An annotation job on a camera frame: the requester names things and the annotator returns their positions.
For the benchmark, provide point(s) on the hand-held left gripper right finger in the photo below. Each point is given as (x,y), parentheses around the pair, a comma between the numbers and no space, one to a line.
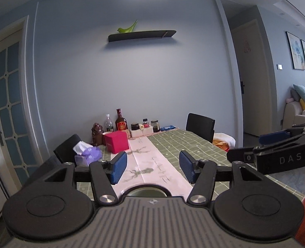
(188,166)

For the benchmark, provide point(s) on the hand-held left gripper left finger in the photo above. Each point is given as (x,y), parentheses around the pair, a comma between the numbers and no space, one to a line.
(118,166)

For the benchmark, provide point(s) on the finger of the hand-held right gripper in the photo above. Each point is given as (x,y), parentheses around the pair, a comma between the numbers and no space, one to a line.
(242,155)
(274,137)

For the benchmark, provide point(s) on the pale green ceramic bowl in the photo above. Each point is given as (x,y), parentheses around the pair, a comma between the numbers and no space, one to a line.
(147,193)

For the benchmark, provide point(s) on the pink box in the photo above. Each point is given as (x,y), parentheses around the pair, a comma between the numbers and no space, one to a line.
(116,142)

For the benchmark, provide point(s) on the yellow cloth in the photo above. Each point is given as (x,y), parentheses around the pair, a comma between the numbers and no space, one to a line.
(219,144)

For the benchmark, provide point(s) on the beige sofa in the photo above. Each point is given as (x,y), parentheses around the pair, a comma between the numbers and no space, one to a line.
(292,118)

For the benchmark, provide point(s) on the purple tissue box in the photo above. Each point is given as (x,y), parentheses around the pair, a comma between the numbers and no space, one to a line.
(90,155)

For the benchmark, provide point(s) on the small beige patterned box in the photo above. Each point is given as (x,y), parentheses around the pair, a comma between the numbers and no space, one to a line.
(127,134)

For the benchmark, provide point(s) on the green checked tablecloth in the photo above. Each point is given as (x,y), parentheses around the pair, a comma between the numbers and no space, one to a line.
(168,139)

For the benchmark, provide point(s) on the pale deer-print table runner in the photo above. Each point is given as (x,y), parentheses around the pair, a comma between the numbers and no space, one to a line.
(152,160)

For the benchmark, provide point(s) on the brown flask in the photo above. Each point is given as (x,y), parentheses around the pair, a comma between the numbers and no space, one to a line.
(97,134)

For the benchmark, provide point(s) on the white rectangular box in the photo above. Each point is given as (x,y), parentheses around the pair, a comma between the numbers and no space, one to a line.
(142,133)

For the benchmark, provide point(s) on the clear plastic bottle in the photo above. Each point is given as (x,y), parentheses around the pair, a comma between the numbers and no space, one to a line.
(109,126)

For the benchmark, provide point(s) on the amber liquor bottle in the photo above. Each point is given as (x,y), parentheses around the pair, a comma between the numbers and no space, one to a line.
(121,125)

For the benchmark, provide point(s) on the black chair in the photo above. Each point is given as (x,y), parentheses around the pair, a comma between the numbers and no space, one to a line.
(200,126)
(42,169)
(64,147)

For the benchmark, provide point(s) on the dark lidded jar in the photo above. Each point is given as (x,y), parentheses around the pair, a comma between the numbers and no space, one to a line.
(134,126)

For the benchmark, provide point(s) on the blue packet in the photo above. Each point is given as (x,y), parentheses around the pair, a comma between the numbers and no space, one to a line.
(168,128)

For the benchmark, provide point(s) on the small black-capped bottle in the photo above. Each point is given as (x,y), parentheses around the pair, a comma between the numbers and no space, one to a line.
(145,123)

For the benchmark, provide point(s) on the glass jar dark contents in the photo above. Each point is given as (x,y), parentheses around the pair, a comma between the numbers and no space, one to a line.
(155,126)

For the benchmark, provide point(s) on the teal cushion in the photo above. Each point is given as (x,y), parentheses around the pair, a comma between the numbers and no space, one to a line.
(303,93)

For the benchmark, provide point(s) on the plain room door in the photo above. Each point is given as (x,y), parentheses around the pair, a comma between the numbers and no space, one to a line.
(253,82)

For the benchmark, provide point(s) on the framed blue painting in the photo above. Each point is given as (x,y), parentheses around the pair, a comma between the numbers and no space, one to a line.
(294,51)

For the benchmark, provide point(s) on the glass-paned door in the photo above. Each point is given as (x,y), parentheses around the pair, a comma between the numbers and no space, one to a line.
(10,95)

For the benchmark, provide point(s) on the green bird ornament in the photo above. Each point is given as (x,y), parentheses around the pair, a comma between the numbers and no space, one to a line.
(126,29)

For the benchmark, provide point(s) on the black wall shelf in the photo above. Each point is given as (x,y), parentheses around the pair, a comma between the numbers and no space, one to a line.
(142,35)

